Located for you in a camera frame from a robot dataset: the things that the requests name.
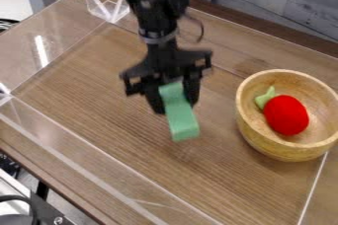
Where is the green rectangular stick block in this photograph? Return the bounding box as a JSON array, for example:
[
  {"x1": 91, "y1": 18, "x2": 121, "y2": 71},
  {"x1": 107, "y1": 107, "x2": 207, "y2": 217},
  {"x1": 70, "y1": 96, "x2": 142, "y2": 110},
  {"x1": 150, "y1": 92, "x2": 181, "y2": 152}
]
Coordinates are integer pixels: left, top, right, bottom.
[{"x1": 159, "y1": 82, "x2": 199, "y2": 142}]

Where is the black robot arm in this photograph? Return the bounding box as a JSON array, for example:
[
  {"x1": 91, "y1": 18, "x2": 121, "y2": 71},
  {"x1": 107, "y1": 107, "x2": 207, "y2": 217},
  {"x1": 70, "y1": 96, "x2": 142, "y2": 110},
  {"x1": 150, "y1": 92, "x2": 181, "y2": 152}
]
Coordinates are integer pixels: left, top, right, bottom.
[{"x1": 121, "y1": 0, "x2": 213, "y2": 114}]

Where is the black table leg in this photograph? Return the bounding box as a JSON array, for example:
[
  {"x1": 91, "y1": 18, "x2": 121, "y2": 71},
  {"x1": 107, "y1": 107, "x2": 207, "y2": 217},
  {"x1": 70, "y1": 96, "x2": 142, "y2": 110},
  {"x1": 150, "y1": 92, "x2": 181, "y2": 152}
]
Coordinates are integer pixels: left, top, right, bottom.
[{"x1": 36, "y1": 182, "x2": 50, "y2": 200}]

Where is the red plush strawberry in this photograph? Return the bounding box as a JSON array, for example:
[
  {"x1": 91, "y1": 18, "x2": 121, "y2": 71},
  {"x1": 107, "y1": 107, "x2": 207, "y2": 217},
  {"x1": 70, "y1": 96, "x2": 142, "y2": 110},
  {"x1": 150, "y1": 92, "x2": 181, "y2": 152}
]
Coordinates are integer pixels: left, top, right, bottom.
[{"x1": 255, "y1": 86, "x2": 310, "y2": 136}]

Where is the brown wooden bowl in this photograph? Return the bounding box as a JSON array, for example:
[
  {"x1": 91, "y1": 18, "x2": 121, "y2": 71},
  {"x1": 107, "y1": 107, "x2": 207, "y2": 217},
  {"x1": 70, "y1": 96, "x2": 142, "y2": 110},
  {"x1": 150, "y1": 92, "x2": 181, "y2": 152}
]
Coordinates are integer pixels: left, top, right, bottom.
[{"x1": 235, "y1": 69, "x2": 338, "y2": 162}]

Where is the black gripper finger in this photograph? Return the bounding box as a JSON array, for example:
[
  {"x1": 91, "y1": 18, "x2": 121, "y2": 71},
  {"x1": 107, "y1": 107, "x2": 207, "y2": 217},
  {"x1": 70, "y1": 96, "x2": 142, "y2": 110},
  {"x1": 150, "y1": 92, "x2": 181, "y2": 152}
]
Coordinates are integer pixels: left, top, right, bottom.
[
  {"x1": 183, "y1": 72, "x2": 201, "y2": 106},
  {"x1": 146, "y1": 86, "x2": 166, "y2": 114}
]

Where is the black clamp with cable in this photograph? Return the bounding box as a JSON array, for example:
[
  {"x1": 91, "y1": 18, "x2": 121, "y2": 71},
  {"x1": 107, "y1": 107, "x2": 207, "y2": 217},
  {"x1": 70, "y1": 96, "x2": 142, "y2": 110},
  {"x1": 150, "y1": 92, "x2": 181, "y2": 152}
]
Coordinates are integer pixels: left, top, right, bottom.
[{"x1": 0, "y1": 194, "x2": 76, "y2": 225}]

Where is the clear acrylic enclosure wall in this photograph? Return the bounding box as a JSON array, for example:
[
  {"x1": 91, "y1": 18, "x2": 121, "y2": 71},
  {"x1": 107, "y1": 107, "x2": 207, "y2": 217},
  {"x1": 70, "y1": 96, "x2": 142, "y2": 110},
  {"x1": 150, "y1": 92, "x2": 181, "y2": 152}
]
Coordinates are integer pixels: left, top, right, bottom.
[{"x1": 0, "y1": 0, "x2": 338, "y2": 225}]

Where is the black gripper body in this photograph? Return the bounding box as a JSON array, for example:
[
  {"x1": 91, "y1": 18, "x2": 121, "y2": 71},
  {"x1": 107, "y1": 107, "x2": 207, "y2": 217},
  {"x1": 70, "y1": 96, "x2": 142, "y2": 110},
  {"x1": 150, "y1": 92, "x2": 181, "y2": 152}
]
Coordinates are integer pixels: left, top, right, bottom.
[{"x1": 121, "y1": 39, "x2": 213, "y2": 96}]

